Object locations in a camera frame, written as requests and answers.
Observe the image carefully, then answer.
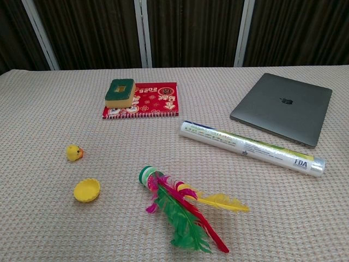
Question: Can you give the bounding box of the cling film roll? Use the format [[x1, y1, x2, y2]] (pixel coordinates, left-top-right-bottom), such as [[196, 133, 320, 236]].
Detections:
[[178, 120, 327, 177]]

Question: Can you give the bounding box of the dark pleated curtain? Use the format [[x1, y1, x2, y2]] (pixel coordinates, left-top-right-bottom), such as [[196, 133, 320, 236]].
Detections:
[[0, 0, 349, 74]]

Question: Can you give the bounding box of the colourful feather shuttlecock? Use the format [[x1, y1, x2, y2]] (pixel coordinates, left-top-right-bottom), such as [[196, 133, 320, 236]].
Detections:
[[138, 165, 250, 254]]

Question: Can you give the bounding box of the red spiral calendar notebook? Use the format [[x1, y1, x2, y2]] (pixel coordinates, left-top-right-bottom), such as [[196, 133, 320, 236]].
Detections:
[[102, 81, 182, 120]]

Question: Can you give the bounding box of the small green box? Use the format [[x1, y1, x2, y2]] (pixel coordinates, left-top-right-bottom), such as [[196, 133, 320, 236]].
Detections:
[[105, 78, 136, 108]]

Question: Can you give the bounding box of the yellow round plastic disc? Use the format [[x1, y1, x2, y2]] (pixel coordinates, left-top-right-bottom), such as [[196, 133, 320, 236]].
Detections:
[[74, 177, 101, 203]]

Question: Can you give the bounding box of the white metal frame post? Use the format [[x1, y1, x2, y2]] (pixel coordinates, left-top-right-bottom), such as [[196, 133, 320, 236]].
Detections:
[[134, 0, 153, 68], [233, 0, 256, 68], [21, 0, 60, 71]]

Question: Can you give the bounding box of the beige woven tablecloth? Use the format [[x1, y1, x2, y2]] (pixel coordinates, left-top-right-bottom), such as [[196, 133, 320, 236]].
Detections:
[[0, 64, 349, 262]]

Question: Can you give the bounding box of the small yellow duck toy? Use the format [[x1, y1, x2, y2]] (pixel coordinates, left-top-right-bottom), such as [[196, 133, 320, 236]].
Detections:
[[66, 144, 85, 162]]

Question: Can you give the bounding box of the grey closed laptop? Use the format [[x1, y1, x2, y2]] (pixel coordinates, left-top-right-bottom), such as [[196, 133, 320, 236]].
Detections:
[[230, 73, 333, 149]]

